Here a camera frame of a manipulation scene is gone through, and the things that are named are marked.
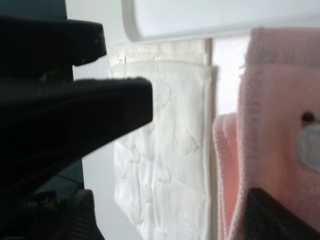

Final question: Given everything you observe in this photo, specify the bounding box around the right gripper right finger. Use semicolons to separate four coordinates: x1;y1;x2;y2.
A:
243;188;320;240

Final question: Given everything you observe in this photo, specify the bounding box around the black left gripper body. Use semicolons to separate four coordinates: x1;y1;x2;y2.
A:
0;16;107;78

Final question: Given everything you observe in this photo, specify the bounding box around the pink towel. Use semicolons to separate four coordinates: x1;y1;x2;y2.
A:
213;27;320;240

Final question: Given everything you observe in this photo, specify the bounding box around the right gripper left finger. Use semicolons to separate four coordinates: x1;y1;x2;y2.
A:
0;77;153;195

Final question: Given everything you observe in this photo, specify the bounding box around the white rectangular plastic tray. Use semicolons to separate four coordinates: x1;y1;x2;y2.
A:
121;0;320;43

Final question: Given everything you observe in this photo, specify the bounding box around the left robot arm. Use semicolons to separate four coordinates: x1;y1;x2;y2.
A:
0;16;107;236

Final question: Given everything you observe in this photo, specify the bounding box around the cream white towel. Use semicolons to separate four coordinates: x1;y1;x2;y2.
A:
107;39;215;240

